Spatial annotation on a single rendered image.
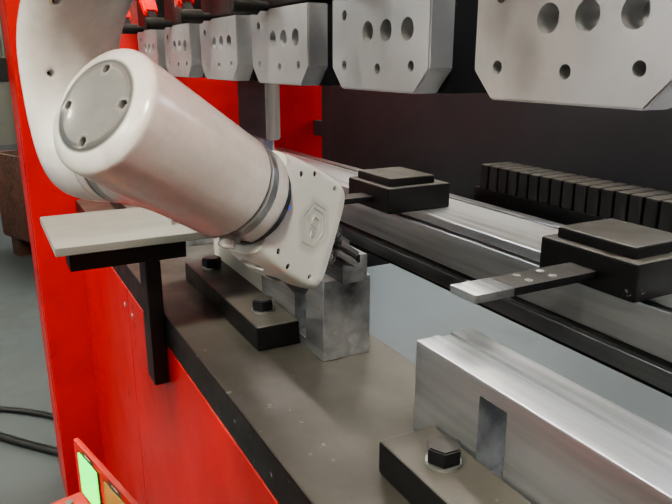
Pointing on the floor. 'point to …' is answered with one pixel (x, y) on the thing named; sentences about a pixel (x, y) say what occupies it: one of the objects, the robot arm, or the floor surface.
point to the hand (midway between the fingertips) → (336, 251)
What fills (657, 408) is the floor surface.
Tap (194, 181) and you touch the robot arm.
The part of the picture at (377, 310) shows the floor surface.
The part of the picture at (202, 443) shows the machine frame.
